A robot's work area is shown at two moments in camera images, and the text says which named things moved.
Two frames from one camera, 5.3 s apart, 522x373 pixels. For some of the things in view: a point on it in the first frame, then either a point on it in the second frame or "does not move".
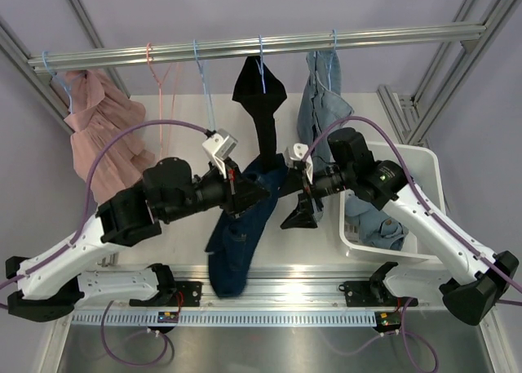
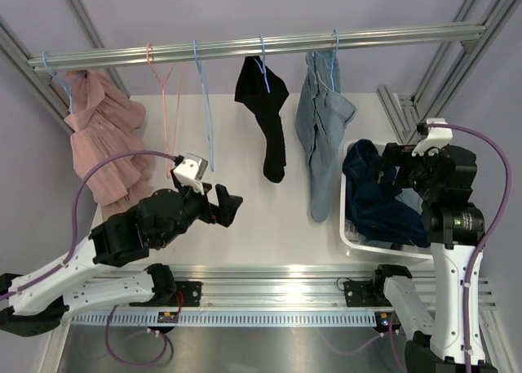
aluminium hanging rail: x=409 y=36 does not move
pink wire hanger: x=160 y=86 -> x=169 y=167
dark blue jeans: x=236 y=238 -> x=372 y=186
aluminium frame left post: x=42 y=86 does not move
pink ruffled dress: x=95 y=121 does not move
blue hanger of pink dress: x=67 y=88 does not move
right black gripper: x=303 y=215 -> x=396 y=155
